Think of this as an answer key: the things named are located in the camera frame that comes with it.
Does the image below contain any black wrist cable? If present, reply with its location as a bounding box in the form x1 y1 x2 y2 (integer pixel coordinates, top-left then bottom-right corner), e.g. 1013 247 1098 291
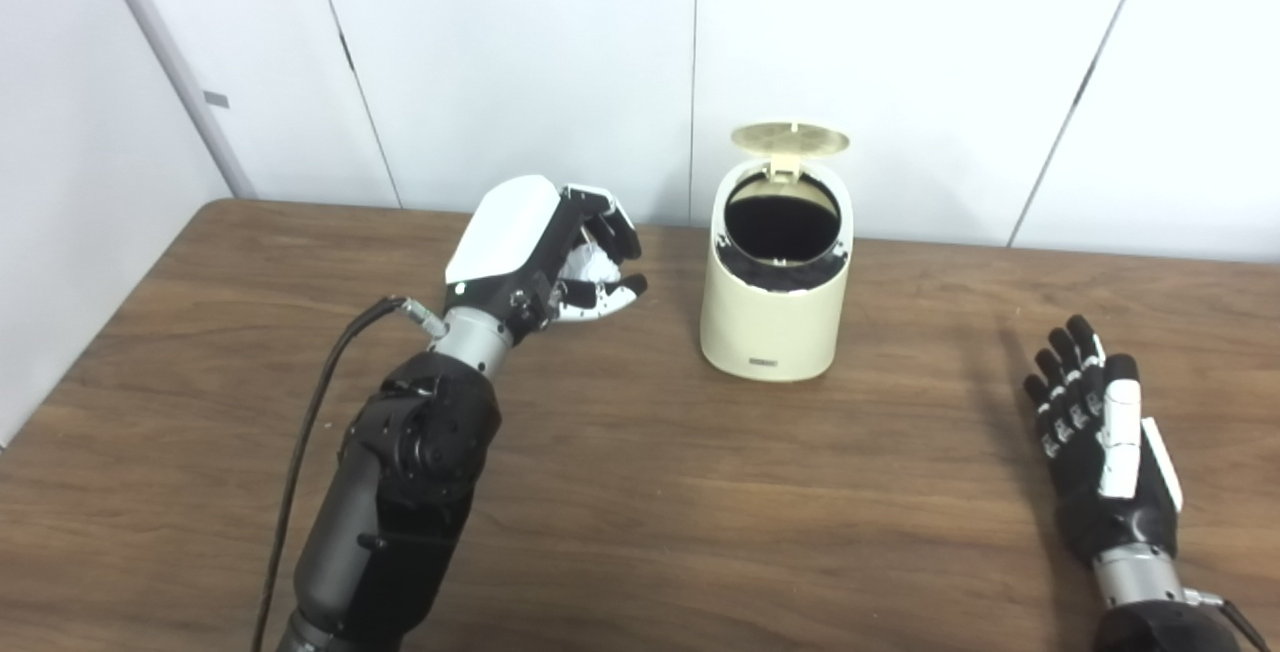
250 296 449 652
1183 587 1271 652

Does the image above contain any cream round bin lid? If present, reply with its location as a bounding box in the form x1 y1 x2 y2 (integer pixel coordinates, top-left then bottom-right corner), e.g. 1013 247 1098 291
730 121 852 178

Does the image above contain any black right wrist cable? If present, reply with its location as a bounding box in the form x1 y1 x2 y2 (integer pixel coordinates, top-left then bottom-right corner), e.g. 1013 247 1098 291
1183 587 1271 652

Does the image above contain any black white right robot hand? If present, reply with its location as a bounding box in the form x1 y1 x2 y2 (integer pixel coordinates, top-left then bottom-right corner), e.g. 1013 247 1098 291
1023 314 1184 568

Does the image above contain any white paper ball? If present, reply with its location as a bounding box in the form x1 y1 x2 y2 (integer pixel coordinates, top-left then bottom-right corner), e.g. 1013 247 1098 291
560 240 623 285

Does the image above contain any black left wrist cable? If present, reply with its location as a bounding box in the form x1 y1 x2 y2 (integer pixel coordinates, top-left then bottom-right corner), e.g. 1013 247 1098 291
250 296 449 652

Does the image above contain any cream-colored round bin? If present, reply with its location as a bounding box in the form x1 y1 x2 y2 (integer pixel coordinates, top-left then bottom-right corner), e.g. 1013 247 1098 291
699 158 855 383

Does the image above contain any gray wall corner trim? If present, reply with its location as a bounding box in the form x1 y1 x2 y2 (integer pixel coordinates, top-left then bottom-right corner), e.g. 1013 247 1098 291
88 0 259 200

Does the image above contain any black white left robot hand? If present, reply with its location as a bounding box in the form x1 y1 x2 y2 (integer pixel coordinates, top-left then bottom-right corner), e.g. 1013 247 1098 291
443 174 649 335

